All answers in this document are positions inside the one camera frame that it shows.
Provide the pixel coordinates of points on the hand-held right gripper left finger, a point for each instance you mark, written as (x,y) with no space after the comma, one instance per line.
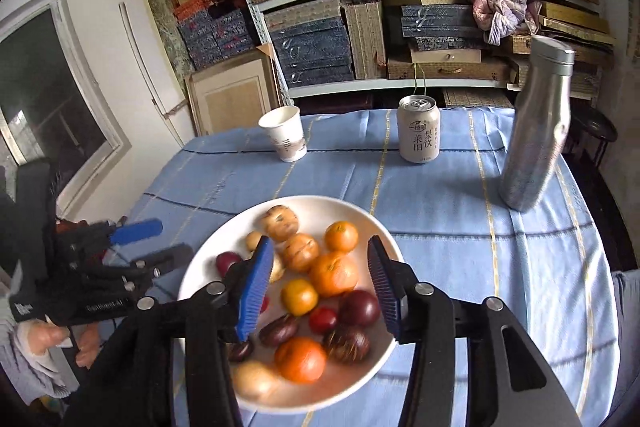
(255,292)

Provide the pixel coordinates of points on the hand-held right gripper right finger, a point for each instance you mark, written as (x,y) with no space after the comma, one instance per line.
(384,292)

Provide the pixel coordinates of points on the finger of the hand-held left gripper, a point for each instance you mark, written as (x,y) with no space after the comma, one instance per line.
(170,256)
(137,231)

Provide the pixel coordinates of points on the red cherry tomato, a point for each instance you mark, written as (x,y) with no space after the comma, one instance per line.
(264,304)
(322,319)

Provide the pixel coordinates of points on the dark red plum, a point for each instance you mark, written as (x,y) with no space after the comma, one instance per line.
(359,307)
(228,263)

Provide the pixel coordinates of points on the yellowish tangerine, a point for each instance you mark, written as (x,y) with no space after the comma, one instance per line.
(299,297)

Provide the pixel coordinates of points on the dark water chestnut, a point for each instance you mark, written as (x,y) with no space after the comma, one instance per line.
(278,331)
(241,351)
(346,343)

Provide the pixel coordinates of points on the small tan round fruit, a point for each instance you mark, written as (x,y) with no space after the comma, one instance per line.
(253,241)

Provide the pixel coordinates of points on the orange tangerine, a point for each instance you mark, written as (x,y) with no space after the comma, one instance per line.
(334,274)
(341,236)
(300,359)

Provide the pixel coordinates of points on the white plate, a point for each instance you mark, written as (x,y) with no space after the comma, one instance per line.
(320,209)

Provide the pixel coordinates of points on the person's left forearm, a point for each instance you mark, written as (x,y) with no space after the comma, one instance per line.
(25,372)

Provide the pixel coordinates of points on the person's left hand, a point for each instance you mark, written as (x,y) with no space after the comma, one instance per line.
(40,339)

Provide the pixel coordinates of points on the blue checked tablecloth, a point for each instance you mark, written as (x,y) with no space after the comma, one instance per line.
(450,257)

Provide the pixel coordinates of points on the white leaning strip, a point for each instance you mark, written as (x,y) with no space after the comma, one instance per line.
(150,77)

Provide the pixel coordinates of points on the wooden framed panel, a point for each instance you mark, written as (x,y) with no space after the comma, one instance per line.
(230,97)

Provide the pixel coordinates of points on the white paper cup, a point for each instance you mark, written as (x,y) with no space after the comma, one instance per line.
(287,132)

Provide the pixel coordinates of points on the white beverage can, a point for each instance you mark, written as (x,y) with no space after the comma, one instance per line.
(419,132)

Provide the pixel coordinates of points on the dark glass window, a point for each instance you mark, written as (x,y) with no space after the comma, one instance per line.
(45,92)

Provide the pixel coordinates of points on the green marbled board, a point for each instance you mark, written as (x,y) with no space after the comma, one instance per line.
(167,32)

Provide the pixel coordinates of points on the white metal shelf rack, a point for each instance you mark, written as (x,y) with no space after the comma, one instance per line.
(350,85)

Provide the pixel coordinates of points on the silver metal bottle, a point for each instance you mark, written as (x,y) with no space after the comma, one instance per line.
(535,132)

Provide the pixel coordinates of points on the person's grey trouser leg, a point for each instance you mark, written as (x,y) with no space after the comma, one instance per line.
(627,307)

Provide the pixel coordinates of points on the black stool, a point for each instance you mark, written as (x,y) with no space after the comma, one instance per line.
(595,127)

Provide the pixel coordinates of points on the pink crumpled cloth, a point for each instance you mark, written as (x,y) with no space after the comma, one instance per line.
(505,12)

